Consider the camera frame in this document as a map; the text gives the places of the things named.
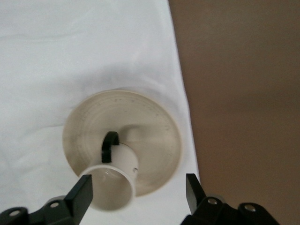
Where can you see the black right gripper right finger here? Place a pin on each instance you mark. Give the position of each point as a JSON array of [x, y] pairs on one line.
[[194, 194]]

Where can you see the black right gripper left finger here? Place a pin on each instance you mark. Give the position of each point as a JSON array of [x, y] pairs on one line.
[[79, 197]]

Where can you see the beige plate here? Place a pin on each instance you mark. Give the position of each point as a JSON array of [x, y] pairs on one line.
[[150, 131]]

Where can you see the white cloth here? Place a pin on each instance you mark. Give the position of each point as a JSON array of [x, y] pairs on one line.
[[82, 58]]

